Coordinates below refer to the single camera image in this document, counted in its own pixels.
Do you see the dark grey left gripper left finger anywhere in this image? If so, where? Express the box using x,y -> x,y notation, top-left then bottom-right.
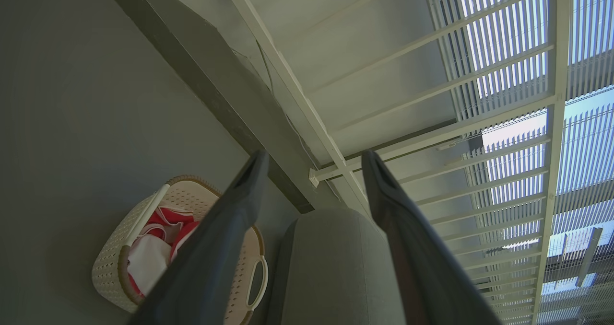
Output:
128,150 -> 270,325

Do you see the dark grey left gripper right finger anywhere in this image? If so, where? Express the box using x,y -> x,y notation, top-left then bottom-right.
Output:
361,150 -> 502,325

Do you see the cream perforated laundry basket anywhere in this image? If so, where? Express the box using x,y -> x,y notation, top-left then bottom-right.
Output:
91,175 -> 269,325

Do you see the red and white garment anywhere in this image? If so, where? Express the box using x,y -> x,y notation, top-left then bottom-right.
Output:
127,207 -> 200,298

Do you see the grey fabric sofa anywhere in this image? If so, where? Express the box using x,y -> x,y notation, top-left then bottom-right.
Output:
266,207 -> 406,325

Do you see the white slatted window blind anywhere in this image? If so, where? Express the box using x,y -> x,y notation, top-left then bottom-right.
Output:
422,0 -> 614,325

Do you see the white metal window frame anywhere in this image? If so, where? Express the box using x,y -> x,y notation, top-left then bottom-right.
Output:
218,0 -> 614,325

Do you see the thin white wall cable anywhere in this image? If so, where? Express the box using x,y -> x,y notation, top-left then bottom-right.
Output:
232,41 -> 346,203

